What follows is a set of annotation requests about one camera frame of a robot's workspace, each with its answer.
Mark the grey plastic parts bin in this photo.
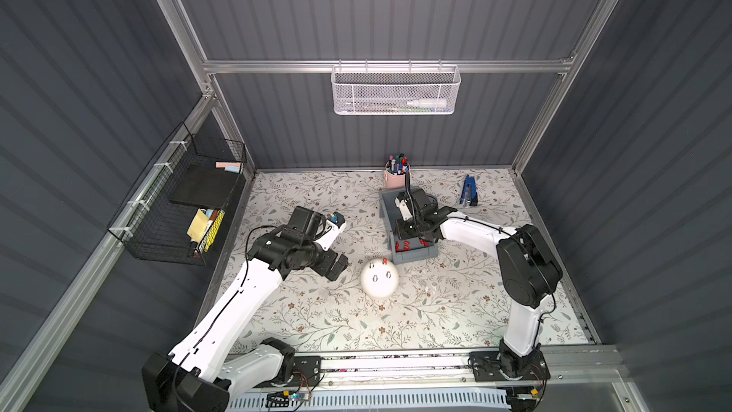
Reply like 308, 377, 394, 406
379, 188, 438, 265

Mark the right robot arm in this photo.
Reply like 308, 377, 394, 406
395, 172, 563, 381

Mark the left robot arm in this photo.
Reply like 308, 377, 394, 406
141, 206, 349, 411

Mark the white dome with screws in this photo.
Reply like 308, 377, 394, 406
360, 259, 400, 299

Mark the pink pen cup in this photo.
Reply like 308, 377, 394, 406
384, 154, 410, 190

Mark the blue stapler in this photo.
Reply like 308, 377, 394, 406
459, 175, 478, 207

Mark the white marker in basket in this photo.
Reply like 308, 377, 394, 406
406, 98, 449, 111

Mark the yellow sticky note pad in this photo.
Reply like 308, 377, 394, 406
187, 209, 214, 243

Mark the black notebook in basket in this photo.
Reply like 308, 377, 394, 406
169, 165, 239, 210

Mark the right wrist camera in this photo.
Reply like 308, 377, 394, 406
395, 192, 413, 221

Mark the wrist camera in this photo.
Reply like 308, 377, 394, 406
395, 192, 413, 221
316, 212, 346, 251

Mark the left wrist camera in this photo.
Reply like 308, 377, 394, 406
316, 212, 346, 251

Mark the white wire mesh basket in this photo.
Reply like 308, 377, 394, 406
331, 63, 461, 116

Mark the black wire wall basket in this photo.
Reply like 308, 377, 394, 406
108, 124, 248, 266

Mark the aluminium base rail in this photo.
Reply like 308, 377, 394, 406
170, 345, 624, 396

